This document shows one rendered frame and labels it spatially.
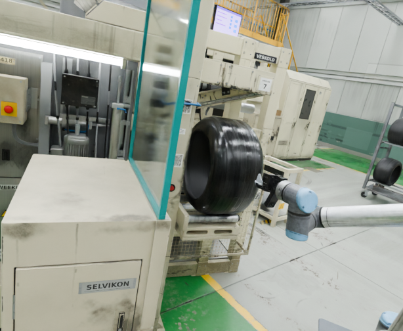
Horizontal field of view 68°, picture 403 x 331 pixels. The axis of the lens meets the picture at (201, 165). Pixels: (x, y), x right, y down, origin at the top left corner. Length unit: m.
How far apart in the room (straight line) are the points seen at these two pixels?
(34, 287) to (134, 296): 0.26
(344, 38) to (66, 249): 13.73
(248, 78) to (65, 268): 1.54
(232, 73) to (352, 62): 11.91
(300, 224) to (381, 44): 12.40
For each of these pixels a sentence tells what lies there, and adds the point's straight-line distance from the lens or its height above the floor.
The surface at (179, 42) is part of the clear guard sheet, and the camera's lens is 0.81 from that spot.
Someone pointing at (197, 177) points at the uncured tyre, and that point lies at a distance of 2.03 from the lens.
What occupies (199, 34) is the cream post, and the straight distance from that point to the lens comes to 1.57.
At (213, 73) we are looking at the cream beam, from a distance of 1.88.
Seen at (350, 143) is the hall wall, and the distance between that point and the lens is 13.18.
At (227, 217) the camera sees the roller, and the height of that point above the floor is 0.91.
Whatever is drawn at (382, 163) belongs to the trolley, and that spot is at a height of 0.76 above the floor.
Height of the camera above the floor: 1.64
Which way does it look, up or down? 15 degrees down
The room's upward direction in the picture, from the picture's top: 11 degrees clockwise
